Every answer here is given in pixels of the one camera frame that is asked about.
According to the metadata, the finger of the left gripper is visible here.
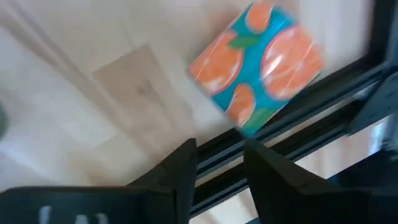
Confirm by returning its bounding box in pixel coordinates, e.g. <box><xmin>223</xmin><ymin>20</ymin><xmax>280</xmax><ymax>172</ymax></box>
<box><xmin>244</xmin><ymin>139</ymin><xmax>398</xmax><ymax>224</ymax></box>
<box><xmin>0</xmin><ymin>138</ymin><xmax>198</xmax><ymax>224</ymax></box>

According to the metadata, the teal can with orange slices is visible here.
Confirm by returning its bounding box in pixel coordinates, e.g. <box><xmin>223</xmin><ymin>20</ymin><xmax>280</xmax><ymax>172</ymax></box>
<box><xmin>185</xmin><ymin>0</ymin><xmax>328</xmax><ymax>138</ymax></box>

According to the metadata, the black aluminium table frame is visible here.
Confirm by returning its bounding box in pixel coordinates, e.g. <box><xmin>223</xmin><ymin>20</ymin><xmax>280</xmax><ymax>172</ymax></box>
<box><xmin>188</xmin><ymin>0</ymin><xmax>398</xmax><ymax>220</ymax></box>

